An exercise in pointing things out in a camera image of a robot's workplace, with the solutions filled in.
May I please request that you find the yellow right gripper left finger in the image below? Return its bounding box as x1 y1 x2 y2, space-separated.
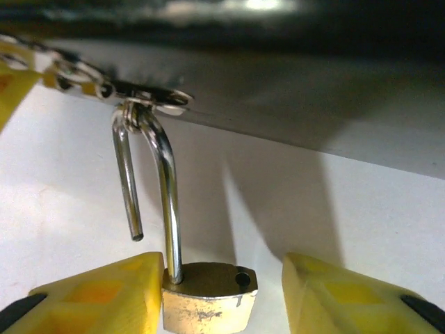
0 252 165 334

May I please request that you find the small brass padlock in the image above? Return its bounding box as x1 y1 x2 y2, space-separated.
111 102 259 333

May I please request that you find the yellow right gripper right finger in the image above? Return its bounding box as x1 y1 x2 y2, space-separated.
282 253 445 334

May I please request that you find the black box with painting print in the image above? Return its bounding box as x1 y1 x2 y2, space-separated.
0 0 445 180

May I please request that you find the silver box hasp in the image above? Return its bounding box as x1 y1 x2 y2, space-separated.
0 33 194 116

